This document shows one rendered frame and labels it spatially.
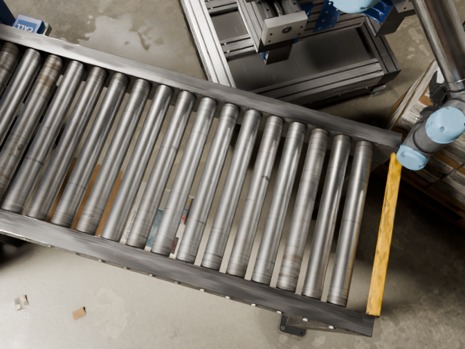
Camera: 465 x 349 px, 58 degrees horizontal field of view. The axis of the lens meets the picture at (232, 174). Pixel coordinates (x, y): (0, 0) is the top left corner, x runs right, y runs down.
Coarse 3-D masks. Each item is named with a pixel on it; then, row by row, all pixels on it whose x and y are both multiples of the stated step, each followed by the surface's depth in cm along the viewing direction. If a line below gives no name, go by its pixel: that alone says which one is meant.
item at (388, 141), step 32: (0, 32) 120; (32, 32) 121; (96, 64) 119; (128, 64) 119; (224, 96) 118; (256, 96) 119; (288, 128) 122; (320, 128) 117; (352, 128) 117; (384, 160) 125
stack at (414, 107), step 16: (432, 64) 164; (416, 80) 189; (416, 96) 157; (400, 112) 172; (416, 112) 149; (384, 128) 189; (400, 128) 162; (448, 144) 153; (464, 144) 147; (432, 160) 167; (464, 160) 155; (384, 176) 197; (432, 176) 175; (448, 176) 169; (464, 176) 162; (416, 192) 196; (432, 192) 184; (448, 192) 177; (464, 192) 171; (432, 208) 195; (464, 224) 190
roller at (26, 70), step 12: (24, 60) 118; (36, 60) 119; (24, 72) 117; (36, 72) 120; (12, 84) 115; (24, 84) 116; (12, 96) 114; (24, 96) 117; (0, 108) 113; (12, 108) 114; (0, 120) 112; (12, 120) 115; (0, 132) 111; (0, 144) 112
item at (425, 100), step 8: (416, 88) 170; (424, 96) 141; (424, 104) 144; (432, 104) 141; (392, 128) 164; (440, 152) 159; (448, 160) 160; (456, 168) 161; (464, 168) 158; (416, 176) 181; (424, 184) 183; (440, 192) 180; (448, 200) 182; (456, 200) 178; (464, 208) 180
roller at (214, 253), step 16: (256, 112) 117; (256, 128) 116; (240, 144) 114; (240, 160) 112; (240, 176) 111; (224, 192) 110; (240, 192) 111; (224, 208) 108; (224, 224) 106; (208, 240) 106; (224, 240) 106; (208, 256) 104
